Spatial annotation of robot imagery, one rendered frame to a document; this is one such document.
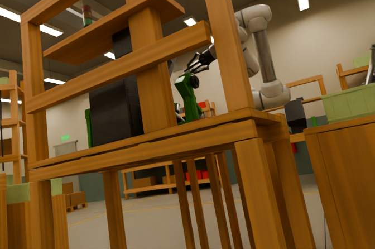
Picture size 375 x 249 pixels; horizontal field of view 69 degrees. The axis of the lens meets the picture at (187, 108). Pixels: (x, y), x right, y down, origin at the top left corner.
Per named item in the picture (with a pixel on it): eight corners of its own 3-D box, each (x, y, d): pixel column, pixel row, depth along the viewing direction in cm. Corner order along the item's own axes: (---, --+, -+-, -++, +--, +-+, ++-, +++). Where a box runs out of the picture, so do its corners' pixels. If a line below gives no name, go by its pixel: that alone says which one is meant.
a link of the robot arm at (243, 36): (215, 42, 146) (229, 61, 150) (239, 24, 140) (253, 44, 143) (216, 37, 155) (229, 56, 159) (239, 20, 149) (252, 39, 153)
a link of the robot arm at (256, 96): (241, 118, 221) (236, 92, 226) (264, 113, 216) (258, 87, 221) (238, 116, 206) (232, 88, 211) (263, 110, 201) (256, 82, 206)
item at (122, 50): (129, 64, 165) (126, 41, 168) (151, 54, 157) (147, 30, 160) (114, 59, 154) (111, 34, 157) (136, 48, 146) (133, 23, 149)
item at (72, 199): (64, 210, 773) (62, 183, 788) (87, 207, 751) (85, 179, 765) (27, 221, 661) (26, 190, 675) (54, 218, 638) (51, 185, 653)
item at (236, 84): (41, 162, 183) (33, 30, 202) (255, 109, 112) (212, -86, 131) (27, 163, 175) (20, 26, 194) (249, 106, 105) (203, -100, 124)
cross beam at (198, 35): (33, 114, 176) (33, 100, 178) (212, 43, 115) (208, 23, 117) (25, 113, 172) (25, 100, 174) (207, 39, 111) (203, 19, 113)
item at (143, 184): (223, 187, 650) (206, 99, 692) (124, 200, 773) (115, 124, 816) (230, 184, 698) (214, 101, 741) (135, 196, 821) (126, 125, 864)
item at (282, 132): (110, 172, 232) (108, 154, 235) (291, 138, 162) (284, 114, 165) (97, 173, 220) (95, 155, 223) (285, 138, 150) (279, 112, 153)
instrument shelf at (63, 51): (77, 66, 191) (76, 60, 192) (185, 14, 149) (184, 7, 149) (43, 57, 170) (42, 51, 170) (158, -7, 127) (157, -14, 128)
